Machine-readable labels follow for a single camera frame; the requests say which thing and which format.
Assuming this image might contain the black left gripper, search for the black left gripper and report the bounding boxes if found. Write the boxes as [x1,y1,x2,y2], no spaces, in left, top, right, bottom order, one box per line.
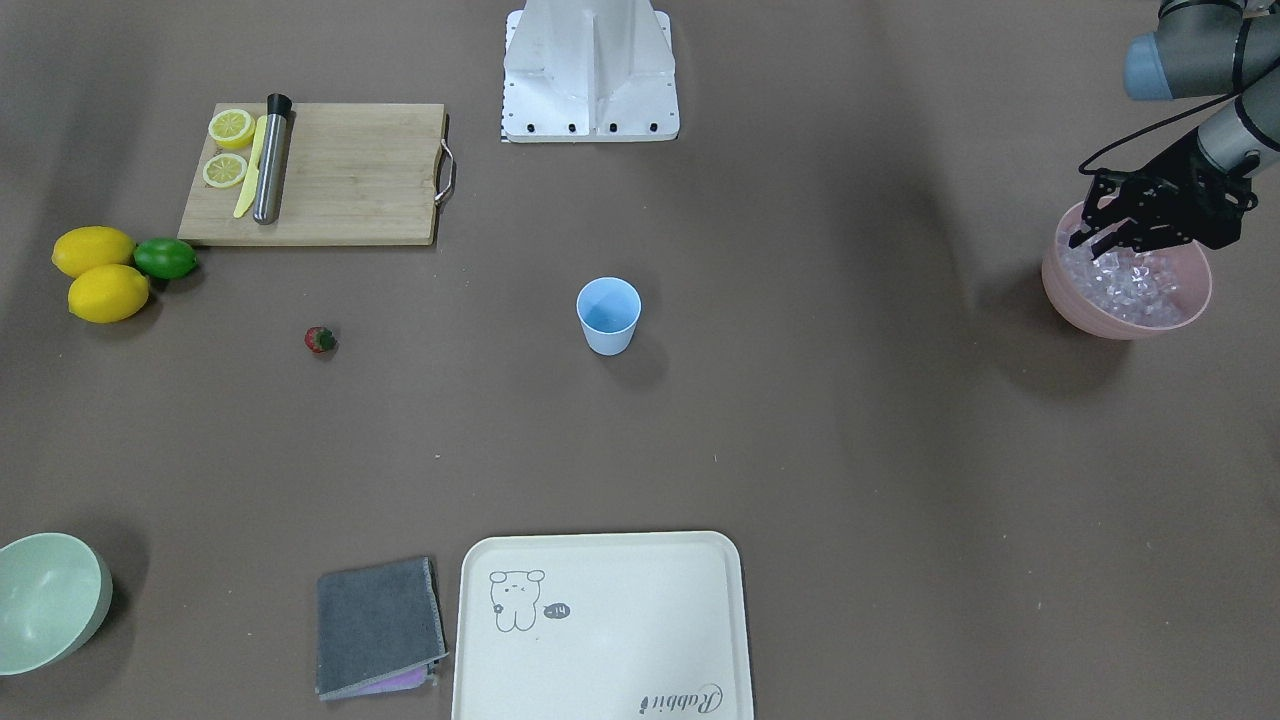
[1068,131,1257,261]

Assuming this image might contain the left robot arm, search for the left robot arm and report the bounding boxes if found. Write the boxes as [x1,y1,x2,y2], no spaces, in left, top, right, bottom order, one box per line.
[1068,1,1279,258]

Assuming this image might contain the pink bowl of ice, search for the pink bowl of ice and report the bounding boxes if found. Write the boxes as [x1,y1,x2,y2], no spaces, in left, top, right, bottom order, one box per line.
[1039,202,1213,340]

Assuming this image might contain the light blue cup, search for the light blue cup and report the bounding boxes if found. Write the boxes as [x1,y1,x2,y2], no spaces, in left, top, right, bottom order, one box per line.
[575,277,643,356]

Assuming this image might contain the cream serving tray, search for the cream serving tray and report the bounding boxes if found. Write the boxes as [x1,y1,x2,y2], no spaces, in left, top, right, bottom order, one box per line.
[452,530,755,719]

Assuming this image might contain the bamboo cutting board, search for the bamboo cutting board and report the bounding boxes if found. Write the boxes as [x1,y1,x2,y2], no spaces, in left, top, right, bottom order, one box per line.
[177,102,456,247]

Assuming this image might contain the red strawberry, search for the red strawberry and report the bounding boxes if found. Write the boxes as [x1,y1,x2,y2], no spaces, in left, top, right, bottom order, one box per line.
[303,325,337,354]

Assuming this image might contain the grey folded cloth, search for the grey folded cloth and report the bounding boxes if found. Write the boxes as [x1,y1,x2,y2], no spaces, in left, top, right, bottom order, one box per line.
[315,556,448,702]

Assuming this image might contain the steel muddler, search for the steel muddler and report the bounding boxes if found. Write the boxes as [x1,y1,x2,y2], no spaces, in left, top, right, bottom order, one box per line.
[253,94,293,225]

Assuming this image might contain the yellow plastic knife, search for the yellow plastic knife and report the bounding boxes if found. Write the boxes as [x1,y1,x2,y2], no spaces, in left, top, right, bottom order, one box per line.
[232,115,268,219]

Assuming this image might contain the lemon half slice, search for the lemon half slice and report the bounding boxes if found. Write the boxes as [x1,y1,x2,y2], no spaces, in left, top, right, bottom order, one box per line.
[201,152,248,190]
[207,108,257,151]

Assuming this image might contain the green lime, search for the green lime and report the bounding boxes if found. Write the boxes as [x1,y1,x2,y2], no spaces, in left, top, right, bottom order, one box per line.
[132,238,198,281]

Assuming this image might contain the yellow lemon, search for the yellow lemon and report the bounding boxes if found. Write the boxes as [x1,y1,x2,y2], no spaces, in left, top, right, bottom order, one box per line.
[67,264,150,324]
[51,225,136,279]

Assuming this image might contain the mint green bowl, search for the mint green bowl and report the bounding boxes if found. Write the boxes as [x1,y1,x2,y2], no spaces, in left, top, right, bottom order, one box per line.
[1,532,114,676]

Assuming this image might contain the black camera cable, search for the black camera cable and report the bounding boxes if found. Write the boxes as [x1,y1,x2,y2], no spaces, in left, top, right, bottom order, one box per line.
[1078,92,1242,177]

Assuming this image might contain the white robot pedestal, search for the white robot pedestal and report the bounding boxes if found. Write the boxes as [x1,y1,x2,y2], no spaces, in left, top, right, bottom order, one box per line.
[500,1,681,143]

